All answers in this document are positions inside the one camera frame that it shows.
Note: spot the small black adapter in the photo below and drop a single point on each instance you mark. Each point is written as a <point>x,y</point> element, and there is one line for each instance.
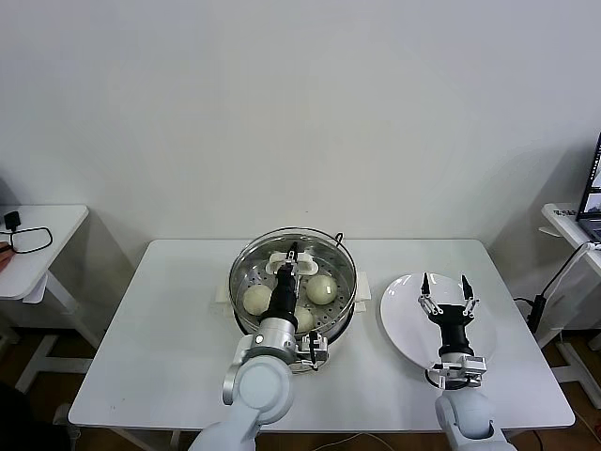
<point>11,220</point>

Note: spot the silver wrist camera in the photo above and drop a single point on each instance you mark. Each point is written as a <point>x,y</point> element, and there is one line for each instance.
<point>462,366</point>
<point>314,350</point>

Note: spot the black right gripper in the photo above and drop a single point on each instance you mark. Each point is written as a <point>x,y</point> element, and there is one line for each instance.
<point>453,324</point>

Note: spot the white round plate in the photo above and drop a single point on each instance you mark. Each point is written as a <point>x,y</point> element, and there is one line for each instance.
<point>404,319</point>

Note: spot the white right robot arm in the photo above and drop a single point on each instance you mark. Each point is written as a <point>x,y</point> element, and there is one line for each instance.
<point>469,418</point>

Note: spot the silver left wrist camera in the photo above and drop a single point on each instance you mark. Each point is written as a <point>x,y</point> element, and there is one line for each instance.
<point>314,350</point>

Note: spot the black power strip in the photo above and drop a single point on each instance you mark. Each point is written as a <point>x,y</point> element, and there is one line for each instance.
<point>535,312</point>

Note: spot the white steamed baozi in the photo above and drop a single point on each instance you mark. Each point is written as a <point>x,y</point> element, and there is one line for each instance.
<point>257,300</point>
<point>306,320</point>
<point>321,290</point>

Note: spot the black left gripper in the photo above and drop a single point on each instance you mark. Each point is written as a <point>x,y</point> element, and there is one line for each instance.
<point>284,296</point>

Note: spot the printed label sticker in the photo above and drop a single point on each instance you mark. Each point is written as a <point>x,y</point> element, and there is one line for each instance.
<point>563,212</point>

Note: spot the black bulky object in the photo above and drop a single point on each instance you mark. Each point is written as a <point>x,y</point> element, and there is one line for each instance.
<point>19,423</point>

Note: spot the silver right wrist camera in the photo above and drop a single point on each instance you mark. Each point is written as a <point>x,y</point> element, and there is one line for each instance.
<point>462,366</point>

